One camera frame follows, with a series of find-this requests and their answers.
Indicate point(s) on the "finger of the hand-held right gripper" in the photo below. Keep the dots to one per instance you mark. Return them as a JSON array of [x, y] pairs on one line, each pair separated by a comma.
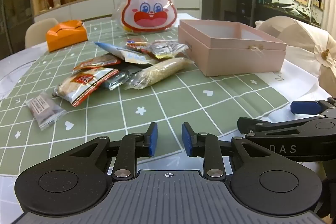
[[262, 126], [305, 107]]

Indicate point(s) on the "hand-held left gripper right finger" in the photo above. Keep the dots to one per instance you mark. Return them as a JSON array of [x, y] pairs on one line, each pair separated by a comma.
[[187, 140]]

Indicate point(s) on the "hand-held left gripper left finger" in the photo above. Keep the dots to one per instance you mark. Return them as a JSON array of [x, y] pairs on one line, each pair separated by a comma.
[[153, 140]]

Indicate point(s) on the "pink cardboard box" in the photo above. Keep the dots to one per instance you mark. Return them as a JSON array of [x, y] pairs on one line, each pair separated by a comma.
[[236, 58]]

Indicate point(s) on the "cream covered chair with bow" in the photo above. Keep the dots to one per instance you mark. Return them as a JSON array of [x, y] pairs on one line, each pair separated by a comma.
[[302, 43]]

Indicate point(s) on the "long beige snack packet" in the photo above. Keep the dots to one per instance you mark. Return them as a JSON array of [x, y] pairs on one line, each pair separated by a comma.
[[160, 70]]

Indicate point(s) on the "red white snack packet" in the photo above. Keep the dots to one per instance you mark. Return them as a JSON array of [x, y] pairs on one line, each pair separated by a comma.
[[84, 83]]

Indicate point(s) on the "blue white snack packet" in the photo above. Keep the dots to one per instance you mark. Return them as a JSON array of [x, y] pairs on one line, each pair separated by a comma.
[[118, 52]]

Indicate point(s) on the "red yellow candy packet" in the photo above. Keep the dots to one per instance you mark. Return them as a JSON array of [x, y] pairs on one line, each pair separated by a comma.
[[136, 45]]

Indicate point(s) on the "fish tank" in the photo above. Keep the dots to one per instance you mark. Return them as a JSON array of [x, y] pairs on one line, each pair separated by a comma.
[[288, 3]]

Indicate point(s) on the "small clear dark snack packet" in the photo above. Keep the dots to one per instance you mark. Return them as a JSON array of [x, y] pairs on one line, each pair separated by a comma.
[[43, 108]]

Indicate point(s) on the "black appliance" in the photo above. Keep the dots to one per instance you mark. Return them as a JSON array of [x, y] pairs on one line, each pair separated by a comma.
[[242, 10]]

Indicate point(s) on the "rabbit face plastic bag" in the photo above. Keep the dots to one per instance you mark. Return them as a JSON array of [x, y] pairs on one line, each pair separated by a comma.
[[147, 6]]

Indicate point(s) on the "orange tissue box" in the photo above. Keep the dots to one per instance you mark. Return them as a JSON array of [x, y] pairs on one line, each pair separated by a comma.
[[65, 37]]

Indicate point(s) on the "cream dining chair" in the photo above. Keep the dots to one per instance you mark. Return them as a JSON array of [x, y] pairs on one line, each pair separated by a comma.
[[39, 29]]

